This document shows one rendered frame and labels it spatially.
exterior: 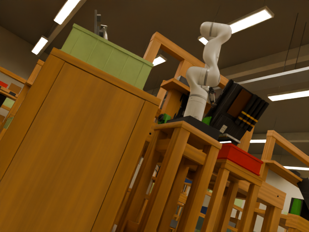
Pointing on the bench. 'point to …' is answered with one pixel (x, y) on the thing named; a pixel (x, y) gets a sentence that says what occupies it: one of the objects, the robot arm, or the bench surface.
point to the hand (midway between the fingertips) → (214, 98)
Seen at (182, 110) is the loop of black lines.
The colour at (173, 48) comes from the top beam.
